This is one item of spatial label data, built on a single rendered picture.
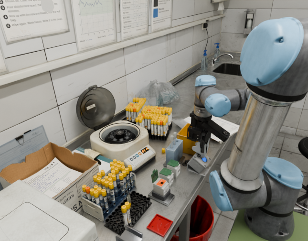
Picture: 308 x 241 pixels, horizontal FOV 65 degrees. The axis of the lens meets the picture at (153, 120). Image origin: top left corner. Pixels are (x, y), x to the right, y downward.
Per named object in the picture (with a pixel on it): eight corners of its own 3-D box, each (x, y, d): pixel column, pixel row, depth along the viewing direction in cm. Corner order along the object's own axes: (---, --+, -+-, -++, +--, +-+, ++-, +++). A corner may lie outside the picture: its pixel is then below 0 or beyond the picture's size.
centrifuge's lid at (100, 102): (75, 92, 109) (66, 91, 114) (88, 141, 119) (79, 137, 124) (111, 80, 123) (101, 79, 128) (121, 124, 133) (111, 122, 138)
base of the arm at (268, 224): (297, 218, 82) (305, 196, 77) (286, 251, 71) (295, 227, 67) (252, 198, 90) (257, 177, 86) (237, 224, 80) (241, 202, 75)
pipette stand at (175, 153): (176, 170, 110) (177, 152, 105) (163, 165, 113) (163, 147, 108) (185, 158, 118) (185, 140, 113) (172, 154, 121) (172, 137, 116)
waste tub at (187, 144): (201, 158, 117) (202, 141, 112) (175, 151, 123) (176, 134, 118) (210, 144, 127) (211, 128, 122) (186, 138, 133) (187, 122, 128)
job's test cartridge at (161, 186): (163, 200, 93) (163, 188, 90) (153, 195, 95) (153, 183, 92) (168, 193, 95) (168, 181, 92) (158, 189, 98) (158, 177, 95)
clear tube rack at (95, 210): (103, 222, 86) (100, 208, 83) (83, 211, 91) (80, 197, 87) (136, 186, 101) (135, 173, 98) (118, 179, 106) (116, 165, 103)
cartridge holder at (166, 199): (167, 206, 92) (167, 199, 90) (148, 197, 96) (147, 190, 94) (174, 197, 96) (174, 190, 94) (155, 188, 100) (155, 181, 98)
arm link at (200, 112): (216, 102, 96) (208, 110, 90) (215, 113, 98) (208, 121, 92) (198, 99, 100) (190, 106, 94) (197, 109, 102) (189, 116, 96)
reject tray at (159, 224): (163, 237, 80) (163, 236, 80) (146, 228, 83) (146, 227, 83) (173, 223, 85) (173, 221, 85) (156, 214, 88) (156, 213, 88)
